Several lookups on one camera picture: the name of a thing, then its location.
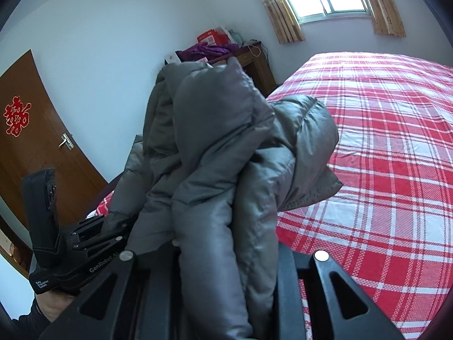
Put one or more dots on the grey puffer jacket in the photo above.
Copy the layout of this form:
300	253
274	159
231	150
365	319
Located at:
214	166

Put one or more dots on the person's left hand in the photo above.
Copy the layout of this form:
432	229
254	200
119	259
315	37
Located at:
52	304

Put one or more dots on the brown wooden door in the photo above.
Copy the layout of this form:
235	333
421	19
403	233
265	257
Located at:
78	181

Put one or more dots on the red paper door decoration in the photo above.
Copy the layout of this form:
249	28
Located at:
17	116

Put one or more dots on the white box on desk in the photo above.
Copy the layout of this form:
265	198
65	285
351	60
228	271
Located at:
171	58

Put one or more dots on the purple garment on desk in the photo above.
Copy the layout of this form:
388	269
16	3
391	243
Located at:
201	50

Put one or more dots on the red gift bag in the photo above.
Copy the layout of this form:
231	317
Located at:
217	36

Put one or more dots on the wooden desk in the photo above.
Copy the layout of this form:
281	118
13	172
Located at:
254	61

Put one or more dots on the left beige curtain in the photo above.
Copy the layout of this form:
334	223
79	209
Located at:
284	21

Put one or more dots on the beige curtain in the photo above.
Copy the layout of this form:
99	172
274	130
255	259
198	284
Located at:
284	21
386	19

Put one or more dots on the bed with red plaid sheet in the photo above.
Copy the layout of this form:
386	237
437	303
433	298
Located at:
390	224

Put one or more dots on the right beige curtain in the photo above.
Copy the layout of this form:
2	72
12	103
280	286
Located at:
386	19

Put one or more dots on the silver door handle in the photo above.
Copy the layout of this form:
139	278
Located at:
66	141

